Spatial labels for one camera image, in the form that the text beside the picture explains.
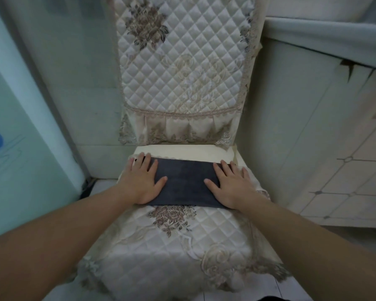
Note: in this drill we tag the frosted glass door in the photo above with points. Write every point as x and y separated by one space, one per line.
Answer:
22 122

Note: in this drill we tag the person's right hand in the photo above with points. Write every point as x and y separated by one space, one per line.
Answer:
233 191

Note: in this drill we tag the person's left hand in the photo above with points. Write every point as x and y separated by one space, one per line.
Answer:
141 183

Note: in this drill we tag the person's right middle finger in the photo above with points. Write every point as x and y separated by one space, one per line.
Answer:
227 168

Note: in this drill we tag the person's left middle finger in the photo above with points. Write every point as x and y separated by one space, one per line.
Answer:
146 161

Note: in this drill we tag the chair with quilted floral cover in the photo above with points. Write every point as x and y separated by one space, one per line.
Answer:
181 147

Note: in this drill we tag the dark blue towel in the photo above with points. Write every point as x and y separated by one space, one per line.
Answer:
185 182

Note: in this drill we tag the person's left thumb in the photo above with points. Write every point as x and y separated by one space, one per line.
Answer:
160 184

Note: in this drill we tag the person's right forearm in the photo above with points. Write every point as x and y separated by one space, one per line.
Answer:
319 253

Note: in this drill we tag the person's left little finger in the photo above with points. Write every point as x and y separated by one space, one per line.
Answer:
130 164

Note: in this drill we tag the person's right thumb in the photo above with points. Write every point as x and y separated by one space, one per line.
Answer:
212 187

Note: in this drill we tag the person's left forearm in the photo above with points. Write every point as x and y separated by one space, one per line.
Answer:
50 241

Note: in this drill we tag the person's right little finger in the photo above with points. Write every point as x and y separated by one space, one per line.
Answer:
246 175

